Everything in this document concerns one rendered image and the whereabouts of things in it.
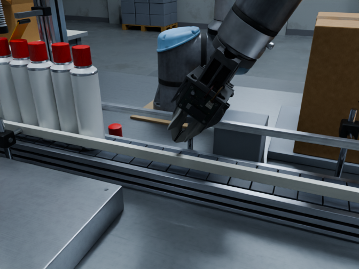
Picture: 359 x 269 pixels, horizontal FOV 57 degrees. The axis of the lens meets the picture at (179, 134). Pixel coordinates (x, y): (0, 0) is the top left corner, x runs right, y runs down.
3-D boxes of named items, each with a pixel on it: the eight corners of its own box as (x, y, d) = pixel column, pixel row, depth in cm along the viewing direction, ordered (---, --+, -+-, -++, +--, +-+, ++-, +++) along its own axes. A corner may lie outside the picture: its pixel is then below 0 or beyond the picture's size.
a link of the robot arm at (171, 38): (158, 70, 101) (157, 24, 95) (202, 70, 101) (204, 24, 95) (156, 82, 90) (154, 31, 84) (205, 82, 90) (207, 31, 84)
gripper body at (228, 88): (166, 103, 52) (205, 38, 45) (185, 87, 59) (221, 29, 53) (206, 132, 52) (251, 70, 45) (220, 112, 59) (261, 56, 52)
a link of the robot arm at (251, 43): (237, 4, 50) (282, 34, 50) (221, 30, 53) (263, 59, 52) (225, 8, 44) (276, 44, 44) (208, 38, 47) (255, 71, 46)
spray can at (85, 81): (76, 149, 68) (60, 48, 59) (86, 138, 73) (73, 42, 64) (100, 151, 67) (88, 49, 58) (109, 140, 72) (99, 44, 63)
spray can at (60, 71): (57, 139, 72) (40, 44, 63) (78, 132, 76) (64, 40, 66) (71, 147, 69) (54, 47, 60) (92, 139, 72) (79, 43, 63)
